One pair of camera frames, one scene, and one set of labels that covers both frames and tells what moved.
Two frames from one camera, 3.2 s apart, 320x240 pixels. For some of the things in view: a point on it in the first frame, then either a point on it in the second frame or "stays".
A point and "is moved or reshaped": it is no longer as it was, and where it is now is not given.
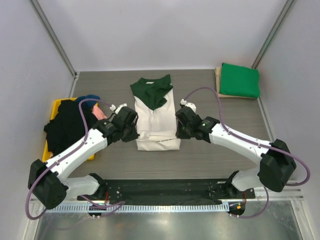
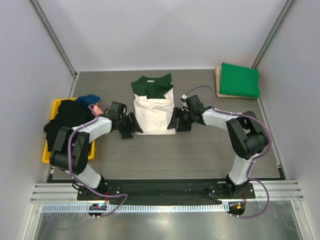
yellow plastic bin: [46, 154] stays
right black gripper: [180, 134] → [177, 113]
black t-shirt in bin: [67, 130] stays
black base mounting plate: [167, 191] stays
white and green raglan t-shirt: [156, 108] is moved or reshaped
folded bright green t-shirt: [240, 81] stays
